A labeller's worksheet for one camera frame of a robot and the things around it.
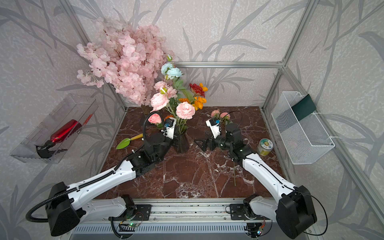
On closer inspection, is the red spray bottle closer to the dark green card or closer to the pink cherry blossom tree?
the pink cherry blossom tree

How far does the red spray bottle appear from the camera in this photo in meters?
0.60

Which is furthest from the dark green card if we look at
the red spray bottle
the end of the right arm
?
the red spray bottle

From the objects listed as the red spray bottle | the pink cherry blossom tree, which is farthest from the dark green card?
the red spray bottle

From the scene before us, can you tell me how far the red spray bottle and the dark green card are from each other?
1012mm

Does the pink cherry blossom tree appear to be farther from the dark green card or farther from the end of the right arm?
the dark green card

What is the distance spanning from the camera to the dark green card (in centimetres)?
70

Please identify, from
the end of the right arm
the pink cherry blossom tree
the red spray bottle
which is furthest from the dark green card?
the red spray bottle

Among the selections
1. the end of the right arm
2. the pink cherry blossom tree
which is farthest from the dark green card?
the pink cherry blossom tree
